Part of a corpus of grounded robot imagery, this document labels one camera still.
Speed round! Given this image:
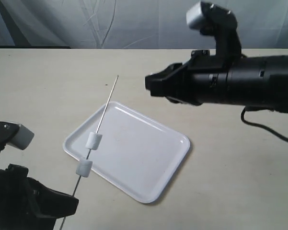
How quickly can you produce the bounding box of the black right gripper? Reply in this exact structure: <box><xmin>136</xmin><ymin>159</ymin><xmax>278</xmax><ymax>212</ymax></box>
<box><xmin>145</xmin><ymin>50</ymin><xmax>230</xmax><ymax>105</ymax></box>

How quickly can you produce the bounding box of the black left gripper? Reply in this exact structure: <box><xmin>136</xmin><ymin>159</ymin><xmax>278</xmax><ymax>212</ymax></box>
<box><xmin>0</xmin><ymin>164</ymin><xmax>79</xmax><ymax>230</ymax></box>

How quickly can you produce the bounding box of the thin metal skewer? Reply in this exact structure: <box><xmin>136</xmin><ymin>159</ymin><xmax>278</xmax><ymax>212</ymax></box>
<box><xmin>58</xmin><ymin>75</ymin><xmax>119</xmax><ymax>225</ymax></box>

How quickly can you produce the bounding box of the white marshmallow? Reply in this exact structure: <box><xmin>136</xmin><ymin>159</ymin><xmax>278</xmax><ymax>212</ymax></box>
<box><xmin>76</xmin><ymin>159</ymin><xmax>92</xmax><ymax>178</ymax></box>
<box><xmin>85</xmin><ymin>132</ymin><xmax>103</xmax><ymax>150</ymax></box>

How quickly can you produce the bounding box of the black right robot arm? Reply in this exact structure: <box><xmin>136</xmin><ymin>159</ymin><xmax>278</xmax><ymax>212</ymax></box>
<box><xmin>145</xmin><ymin>50</ymin><xmax>288</xmax><ymax>114</ymax></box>

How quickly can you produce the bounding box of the wrinkled blue-grey backdrop cloth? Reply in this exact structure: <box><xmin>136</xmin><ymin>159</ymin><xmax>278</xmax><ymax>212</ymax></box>
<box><xmin>0</xmin><ymin>0</ymin><xmax>288</xmax><ymax>50</ymax></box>

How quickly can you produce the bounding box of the white rectangular plastic tray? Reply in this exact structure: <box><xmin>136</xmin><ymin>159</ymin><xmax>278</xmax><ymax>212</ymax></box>
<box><xmin>63</xmin><ymin>102</ymin><xmax>191</xmax><ymax>204</ymax></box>

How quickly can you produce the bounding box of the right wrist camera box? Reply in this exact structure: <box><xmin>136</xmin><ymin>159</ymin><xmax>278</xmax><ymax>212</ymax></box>
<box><xmin>186</xmin><ymin>1</ymin><xmax>238</xmax><ymax>36</ymax></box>

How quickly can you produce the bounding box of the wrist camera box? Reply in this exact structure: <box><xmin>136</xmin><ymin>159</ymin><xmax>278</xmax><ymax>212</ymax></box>
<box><xmin>186</xmin><ymin>1</ymin><xmax>238</xmax><ymax>36</ymax></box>
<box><xmin>0</xmin><ymin>121</ymin><xmax>35</xmax><ymax>150</ymax></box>

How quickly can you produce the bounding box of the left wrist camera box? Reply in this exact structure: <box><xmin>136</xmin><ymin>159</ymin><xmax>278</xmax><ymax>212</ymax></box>
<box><xmin>0</xmin><ymin>121</ymin><xmax>35</xmax><ymax>150</ymax></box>

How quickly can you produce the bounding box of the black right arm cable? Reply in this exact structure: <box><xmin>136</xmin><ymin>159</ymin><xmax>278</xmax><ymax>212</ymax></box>
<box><xmin>241</xmin><ymin>106</ymin><xmax>288</xmax><ymax>144</ymax></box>

